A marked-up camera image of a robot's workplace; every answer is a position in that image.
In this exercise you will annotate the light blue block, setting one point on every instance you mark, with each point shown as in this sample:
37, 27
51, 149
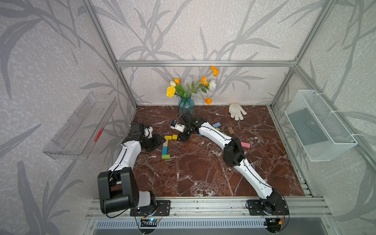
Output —
216, 125

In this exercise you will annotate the right circuit board with connector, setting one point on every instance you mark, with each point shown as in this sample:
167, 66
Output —
274, 225

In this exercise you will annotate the white wire mesh basket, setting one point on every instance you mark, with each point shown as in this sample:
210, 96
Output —
322, 134

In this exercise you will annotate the pink block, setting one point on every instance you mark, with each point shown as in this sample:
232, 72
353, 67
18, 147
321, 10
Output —
245, 145

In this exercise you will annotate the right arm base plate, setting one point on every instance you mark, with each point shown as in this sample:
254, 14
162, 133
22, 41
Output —
262, 208

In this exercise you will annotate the left green-lit circuit board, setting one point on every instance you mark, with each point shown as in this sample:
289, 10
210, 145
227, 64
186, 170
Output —
150, 222

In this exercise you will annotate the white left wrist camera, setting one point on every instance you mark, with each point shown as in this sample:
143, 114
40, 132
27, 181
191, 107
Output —
148, 131

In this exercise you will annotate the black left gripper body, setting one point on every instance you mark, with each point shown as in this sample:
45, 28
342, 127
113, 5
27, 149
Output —
151, 143

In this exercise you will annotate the white work glove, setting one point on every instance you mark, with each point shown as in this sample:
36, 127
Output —
236, 111

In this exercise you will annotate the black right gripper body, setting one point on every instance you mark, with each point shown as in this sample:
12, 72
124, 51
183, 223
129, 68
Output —
184, 135

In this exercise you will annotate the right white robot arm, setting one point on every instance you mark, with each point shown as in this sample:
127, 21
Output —
233, 156

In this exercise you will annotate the teal block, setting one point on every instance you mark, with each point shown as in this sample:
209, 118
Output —
164, 150

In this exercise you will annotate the artificial flower bouquet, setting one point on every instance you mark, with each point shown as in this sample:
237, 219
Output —
205, 84

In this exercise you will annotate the clear plastic wall shelf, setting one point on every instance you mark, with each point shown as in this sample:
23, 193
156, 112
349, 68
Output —
79, 135

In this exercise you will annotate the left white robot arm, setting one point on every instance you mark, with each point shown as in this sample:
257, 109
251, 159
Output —
118, 189

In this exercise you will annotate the blue glass vase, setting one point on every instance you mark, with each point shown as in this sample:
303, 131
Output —
186, 105

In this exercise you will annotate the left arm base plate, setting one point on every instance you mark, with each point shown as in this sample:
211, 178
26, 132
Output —
159, 208

